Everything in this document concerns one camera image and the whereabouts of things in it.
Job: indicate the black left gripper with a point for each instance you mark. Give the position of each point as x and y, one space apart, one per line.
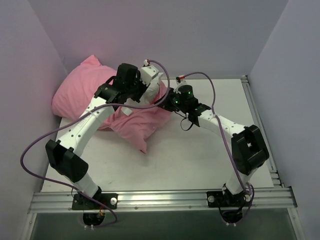
139 90

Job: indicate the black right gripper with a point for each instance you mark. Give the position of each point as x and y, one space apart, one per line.
169 102

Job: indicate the white pillow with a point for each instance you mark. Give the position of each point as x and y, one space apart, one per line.
150 94

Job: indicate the pink floral pillowcase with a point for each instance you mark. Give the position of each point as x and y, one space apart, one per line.
76 91

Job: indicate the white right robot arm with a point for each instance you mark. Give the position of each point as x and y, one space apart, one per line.
245 145

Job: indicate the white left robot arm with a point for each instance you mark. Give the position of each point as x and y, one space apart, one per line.
64 155

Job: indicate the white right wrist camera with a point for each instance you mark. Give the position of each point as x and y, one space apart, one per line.
180 81

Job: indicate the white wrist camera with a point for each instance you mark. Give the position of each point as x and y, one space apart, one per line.
180 81
148 72

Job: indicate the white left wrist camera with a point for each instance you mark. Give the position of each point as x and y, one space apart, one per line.
148 72

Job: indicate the aluminium back rail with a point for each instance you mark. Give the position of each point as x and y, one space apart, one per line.
201 76

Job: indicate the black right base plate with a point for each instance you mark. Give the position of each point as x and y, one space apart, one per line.
230 205

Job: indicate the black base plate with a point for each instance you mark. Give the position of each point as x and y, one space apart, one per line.
100 202
230 205

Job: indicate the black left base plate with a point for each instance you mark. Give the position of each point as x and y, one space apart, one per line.
100 202

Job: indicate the aluminium front rail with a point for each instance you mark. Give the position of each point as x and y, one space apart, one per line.
160 201

